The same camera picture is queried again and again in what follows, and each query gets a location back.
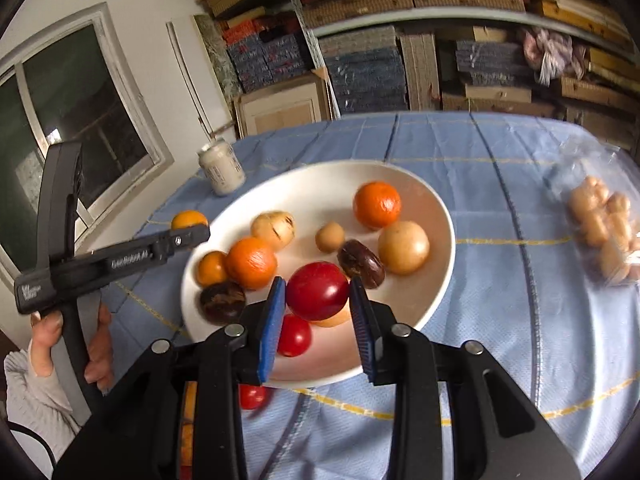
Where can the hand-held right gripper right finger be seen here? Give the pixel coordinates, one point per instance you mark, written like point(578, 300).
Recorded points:
point(362, 330)

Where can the yellow orange fruit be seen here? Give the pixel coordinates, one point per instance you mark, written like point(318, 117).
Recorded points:
point(189, 410)

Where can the tan streaked round fruit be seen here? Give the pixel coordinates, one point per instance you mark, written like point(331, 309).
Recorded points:
point(272, 230)

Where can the large tan round fruit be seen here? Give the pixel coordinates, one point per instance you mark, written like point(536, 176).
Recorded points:
point(403, 247)

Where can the white plate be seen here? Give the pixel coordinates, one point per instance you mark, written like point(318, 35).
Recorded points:
point(320, 195)

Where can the green patterned board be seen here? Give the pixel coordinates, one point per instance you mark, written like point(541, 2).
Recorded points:
point(217, 60)

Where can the small orange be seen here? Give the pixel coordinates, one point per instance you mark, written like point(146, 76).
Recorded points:
point(189, 219)
point(211, 268)

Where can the plastic bag of longans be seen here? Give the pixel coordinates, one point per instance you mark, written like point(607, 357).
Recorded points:
point(575, 165)

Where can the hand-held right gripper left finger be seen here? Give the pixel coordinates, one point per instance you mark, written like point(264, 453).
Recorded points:
point(270, 330)

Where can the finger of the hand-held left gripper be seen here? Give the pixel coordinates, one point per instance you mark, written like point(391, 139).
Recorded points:
point(185, 241)

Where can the stack of dark blue boxes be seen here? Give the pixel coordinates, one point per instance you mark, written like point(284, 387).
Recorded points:
point(365, 70)

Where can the stack of grey boxes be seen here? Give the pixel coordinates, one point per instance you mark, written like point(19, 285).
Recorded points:
point(490, 60)

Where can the wooden framed panel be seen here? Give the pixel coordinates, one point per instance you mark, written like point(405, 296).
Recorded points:
point(285, 107)

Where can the red tomato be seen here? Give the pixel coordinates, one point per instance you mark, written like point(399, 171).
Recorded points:
point(295, 336)
point(252, 396)

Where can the small tan round fruit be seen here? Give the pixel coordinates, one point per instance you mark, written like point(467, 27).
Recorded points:
point(330, 237)

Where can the upright wooden boards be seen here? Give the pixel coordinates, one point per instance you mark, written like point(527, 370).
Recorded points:
point(420, 70)

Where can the white framed window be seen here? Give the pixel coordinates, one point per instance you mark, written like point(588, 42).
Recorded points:
point(75, 110)

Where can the cluster of tan longans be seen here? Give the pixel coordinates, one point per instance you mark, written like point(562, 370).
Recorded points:
point(600, 225)

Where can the person's left hand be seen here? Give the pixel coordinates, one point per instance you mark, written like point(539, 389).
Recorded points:
point(102, 355)

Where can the stack of yellow wooden boxes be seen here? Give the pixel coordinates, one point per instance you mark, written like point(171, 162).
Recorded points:
point(595, 85)

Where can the stack of blue red boxes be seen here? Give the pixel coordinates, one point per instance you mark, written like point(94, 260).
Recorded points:
point(265, 55)

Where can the person's left forearm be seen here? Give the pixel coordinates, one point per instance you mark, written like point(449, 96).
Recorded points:
point(35, 405)

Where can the white strip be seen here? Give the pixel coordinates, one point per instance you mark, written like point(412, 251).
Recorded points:
point(192, 75)

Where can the red apple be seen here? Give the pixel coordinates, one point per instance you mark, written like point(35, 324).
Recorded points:
point(316, 292)

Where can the metal shelf rack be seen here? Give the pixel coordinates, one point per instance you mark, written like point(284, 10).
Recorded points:
point(450, 14)

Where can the pink plastic bag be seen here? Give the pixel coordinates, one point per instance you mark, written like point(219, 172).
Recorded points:
point(550, 55)

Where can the cream drink can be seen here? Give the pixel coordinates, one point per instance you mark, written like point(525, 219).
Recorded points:
point(222, 167)

